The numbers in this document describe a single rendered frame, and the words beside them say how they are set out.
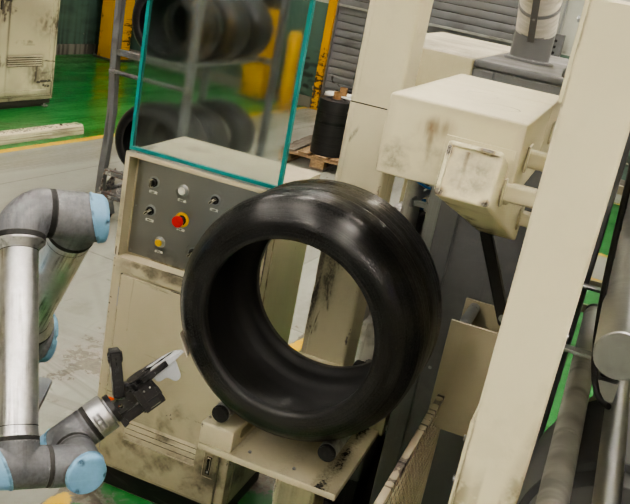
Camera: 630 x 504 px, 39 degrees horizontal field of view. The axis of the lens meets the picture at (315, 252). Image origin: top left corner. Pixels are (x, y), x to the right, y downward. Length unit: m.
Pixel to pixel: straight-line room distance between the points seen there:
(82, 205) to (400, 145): 0.83
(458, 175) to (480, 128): 0.12
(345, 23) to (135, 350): 9.27
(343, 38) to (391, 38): 9.85
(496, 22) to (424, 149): 9.81
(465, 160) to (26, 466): 1.09
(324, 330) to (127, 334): 0.96
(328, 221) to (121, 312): 1.39
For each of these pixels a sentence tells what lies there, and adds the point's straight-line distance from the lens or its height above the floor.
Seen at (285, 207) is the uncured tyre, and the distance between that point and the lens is 1.93.
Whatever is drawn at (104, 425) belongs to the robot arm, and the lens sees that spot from 2.09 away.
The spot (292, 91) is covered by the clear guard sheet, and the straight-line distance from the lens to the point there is 2.72.
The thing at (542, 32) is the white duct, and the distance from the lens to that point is 2.70.
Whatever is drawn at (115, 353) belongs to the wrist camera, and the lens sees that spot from 2.08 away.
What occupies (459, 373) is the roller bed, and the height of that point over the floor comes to 1.07.
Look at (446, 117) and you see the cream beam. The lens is 1.56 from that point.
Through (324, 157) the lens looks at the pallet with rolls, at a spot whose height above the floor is 0.14.
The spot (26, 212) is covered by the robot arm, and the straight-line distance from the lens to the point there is 2.06.
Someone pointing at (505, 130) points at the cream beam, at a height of 1.76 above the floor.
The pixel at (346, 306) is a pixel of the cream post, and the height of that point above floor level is 1.12.
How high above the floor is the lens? 1.98
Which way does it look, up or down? 18 degrees down
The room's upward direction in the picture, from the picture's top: 11 degrees clockwise
